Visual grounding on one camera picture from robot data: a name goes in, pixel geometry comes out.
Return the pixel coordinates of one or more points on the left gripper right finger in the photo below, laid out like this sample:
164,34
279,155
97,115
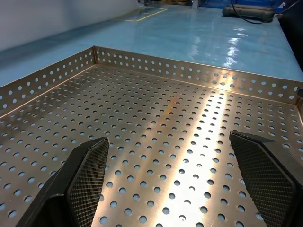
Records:
265,175

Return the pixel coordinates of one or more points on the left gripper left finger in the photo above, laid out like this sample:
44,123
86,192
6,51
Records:
78,179

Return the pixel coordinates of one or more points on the perforated steel tray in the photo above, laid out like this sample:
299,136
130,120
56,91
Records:
151,106

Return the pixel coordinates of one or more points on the long grey cylindrical object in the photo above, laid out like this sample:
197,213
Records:
248,11

